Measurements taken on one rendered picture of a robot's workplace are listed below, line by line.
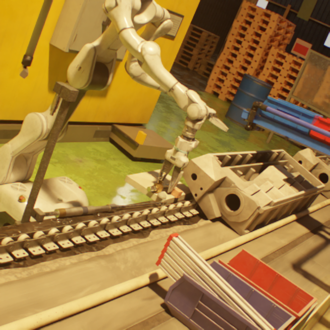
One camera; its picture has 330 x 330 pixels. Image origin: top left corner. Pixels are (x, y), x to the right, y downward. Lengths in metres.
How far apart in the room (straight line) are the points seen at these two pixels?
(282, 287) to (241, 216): 0.60
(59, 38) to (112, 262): 2.63
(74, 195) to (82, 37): 1.50
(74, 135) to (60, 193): 1.86
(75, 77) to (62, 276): 1.34
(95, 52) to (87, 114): 2.27
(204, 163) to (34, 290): 1.15
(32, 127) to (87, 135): 2.18
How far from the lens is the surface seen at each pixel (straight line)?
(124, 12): 2.24
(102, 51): 2.54
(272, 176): 2.68
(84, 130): 4.83
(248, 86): 9.09
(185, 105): 2.12
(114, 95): 4.92
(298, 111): 2.64
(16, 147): 2.86
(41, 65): 4.11
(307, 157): 3.69
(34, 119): 2.76
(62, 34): 3.98
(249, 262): 1.78
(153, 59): 2.14
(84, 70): 2.54
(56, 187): 2.99
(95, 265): 1.58
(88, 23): 3.96
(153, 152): 5.00
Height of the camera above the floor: 1.57
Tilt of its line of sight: 18 degrees down
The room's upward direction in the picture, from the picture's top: 24 degrees clockwise
